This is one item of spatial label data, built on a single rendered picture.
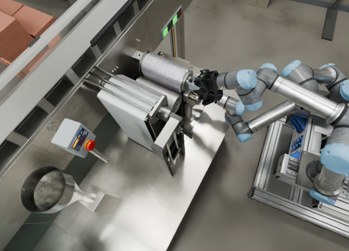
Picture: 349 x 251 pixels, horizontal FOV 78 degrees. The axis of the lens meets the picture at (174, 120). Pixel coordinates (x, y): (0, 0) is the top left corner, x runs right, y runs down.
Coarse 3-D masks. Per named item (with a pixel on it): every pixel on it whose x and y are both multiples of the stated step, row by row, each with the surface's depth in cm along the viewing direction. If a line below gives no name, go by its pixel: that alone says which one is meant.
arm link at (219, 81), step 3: (222, 72) 92; (225, 72) 90; (219, 75) 91; (222, 75) 89; (219, 78) 90; (222, 78) 89; (216, 81) 92; (219, 81) 90; (222, 81) 89; (219, 84) 90; (222, 84) 89; (219, 87) 92; (222, 87) 90; (225, 87) 89
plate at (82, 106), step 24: (168, 0) 124; (192, 0) 152; (144, 24) 114; (120, 48) 105; (144, 48) 124; (96, 72) 97; (120, 72) 114; (72, 96) 90; (96, 96) 105; (72, 120) 97; (96, 120) 114; (48, 144) 91; (24, 168) 85; (0, 192) 80; (0, 216) 85; (24, 216) 97
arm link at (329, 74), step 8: (288, 64) 114; (296, 64) 112; (328, 64) 136; (280, 72) 119; (288, 72) 113; (296, 72) 111; (304, 72) 110; (312, 72) 114; (320, 72) 123; (328, 72) 128; (336, 72) 130; (296, 80) 110; (304, 80) 108; (320, 80) 125; (328, 80) 130; (336, 80) 132
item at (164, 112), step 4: (160, 108) 93; (164, 108) 93; (168, 108) 94; (160, 112) 93; (164, 112) 92; (168, 112) 92; (172, 112) 96; (156, 116) 95; (160, 116) 93; (164, 116) 92; (168, 116) 93; (164, 120) 94
